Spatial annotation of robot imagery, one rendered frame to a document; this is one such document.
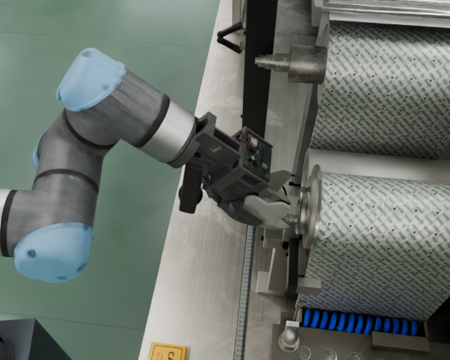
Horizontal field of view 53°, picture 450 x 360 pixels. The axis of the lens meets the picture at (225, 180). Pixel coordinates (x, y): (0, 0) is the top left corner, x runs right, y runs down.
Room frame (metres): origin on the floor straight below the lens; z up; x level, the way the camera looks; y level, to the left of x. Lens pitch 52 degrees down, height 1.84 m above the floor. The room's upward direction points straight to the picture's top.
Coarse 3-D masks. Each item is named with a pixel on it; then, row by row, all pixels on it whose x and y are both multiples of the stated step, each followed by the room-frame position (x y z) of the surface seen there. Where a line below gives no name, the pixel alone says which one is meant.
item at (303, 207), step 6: (300, 192) 0.41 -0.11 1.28; (306, 192) 0.40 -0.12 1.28; (300, 198) 0.40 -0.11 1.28; (306, 198) 0.39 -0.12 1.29; (300, 204) 0.38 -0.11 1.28; (306, 204) 0.38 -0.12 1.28; (300, 210) 0.38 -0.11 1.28; (306, 210) 0.37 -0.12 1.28; (300, 216) 0.37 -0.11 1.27; (306, 216) 0.37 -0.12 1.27; (300, 222) 0.36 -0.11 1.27; (306, 222) 0.36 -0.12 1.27; (300, 228) 0.36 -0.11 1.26; (306, 228) 0.36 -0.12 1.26; (300, 234) 0.36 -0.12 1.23
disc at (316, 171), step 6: (318, 168) 0.43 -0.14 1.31; (318, 174) 0.41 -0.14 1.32; (318, 180) 0.40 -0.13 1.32; (318, 186) 0.39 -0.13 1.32; (318, 192) 0.38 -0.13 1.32; (318, 198) 0.37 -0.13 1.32; (318, 204) 0.36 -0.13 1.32; (318, 210) 0.35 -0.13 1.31; (318, 216) 0.35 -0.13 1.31; (318, 222) 0.34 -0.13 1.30; (318, 228) 0.33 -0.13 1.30; (312, 240) 0.33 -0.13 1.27; (312, 246) 0.32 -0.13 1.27; (306, 252) 0.34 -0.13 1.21; (312, 252) 0.32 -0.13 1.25; (306, 258) 0.33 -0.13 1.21
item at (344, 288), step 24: (312, 264) 0.33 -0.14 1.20; (336, 288) 0.32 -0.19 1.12; (360, 288) 0.32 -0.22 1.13; (384, 288) 0.31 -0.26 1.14; (408, 288) 0.31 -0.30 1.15; (432, 288) 0.31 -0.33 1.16; (336, 312) 0.32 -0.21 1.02; (360, 312) 0.32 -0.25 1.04; (384, 312) 0.31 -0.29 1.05; (408, 312) 0.31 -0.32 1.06; (432, 312) 0.30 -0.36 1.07
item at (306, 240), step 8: (312, 176) 0.42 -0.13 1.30; (312, 184) 0.40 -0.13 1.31; (312, 192) 0.39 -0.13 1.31; (312, 200) 0.38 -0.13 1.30; (312, 208) 0.37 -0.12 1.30; (312, 216) 0.36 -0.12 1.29; (312, 224) 0.35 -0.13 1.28; (312, 232) 0.34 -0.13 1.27; (304, 240) 0.36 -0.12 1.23; (304, 248) 0.34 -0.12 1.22
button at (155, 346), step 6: (156, 342) 0.30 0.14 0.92; (156, 348) 0.29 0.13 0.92; (162, 348) 0.29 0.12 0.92; (168, 348) 0.29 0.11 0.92; (174, 348) 0.29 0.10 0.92; (180, 348) 0.29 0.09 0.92; (150, 354) 0.27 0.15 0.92; (156, 354) 0.27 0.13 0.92; (162, 354) 0.27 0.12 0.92; (168, 354) 0.27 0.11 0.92; (174, 354) 0.27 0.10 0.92; (180, 354) 0.27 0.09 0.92
